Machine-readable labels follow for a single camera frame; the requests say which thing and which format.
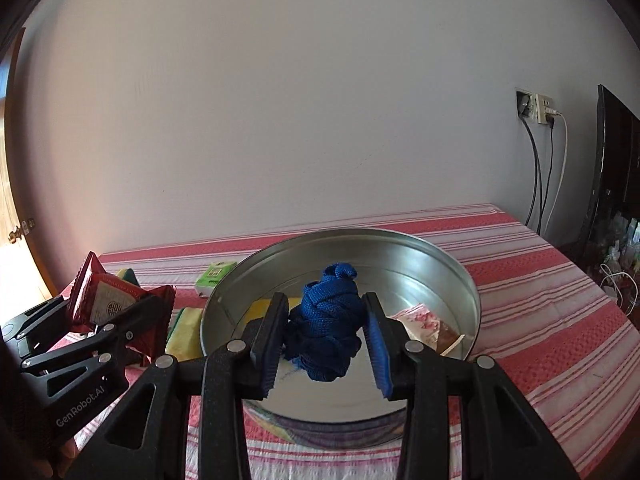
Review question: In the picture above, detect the grey power cable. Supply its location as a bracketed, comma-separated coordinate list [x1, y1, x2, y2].
[522, 117, 543, 233]

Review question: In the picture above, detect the wooden door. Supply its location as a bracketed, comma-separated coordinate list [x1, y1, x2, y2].
[0, 27, 60, 333]

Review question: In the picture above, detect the blue woven strap bundle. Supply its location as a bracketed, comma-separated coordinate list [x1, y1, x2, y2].
[285, 261, 363, 382]

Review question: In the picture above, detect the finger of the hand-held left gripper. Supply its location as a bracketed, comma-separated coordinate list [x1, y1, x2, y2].
[1, 295, 69, 357]
[20, 291, 175, 377]

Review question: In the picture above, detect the person's left hand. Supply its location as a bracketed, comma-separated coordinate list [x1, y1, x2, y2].
[42, 437, 78, 480]

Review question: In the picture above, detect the thin white charger cable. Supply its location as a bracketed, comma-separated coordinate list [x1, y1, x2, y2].
[599, 262, 640, 308]

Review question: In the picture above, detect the grey wall socket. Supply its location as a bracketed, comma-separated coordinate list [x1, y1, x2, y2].
[516, 88, 536, 121]

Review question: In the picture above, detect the black power cable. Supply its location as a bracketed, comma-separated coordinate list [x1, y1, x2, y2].
[540, 115, 557, 235]

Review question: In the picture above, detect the black flat screen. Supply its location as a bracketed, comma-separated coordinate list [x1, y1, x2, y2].
[580, 84, 640, 271]

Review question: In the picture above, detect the red snack packet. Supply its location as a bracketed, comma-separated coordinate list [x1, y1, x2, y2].
[66, 251, 177, 366]

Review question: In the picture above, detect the pink floral snack packet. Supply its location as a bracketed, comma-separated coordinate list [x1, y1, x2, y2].
[389, 304, 473, 358]

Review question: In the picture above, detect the green tissue pack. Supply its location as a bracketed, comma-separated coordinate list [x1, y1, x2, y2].
[194, 261, 238, 298]

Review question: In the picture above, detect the white power cable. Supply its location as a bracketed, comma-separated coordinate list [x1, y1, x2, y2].
[544, 110, 569, 235]

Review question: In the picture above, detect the red striped tablecloth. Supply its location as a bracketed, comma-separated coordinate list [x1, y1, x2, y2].
[50, 203, 640, 480]

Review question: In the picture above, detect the white wall socket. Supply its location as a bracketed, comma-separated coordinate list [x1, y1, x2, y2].
[534, 93, 557, 125]

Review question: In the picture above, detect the round metal tin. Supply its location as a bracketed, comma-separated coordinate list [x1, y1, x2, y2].
[200, 228, 482, 446]

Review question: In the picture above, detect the brass door handle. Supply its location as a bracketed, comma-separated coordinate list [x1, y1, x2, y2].
[7, 217, 36, 244]

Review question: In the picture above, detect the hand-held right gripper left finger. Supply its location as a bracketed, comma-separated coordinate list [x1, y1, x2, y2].
[65, 292, 291, 480]

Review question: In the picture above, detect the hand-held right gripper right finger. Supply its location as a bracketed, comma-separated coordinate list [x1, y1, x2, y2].
[361, 291, 581, 480]

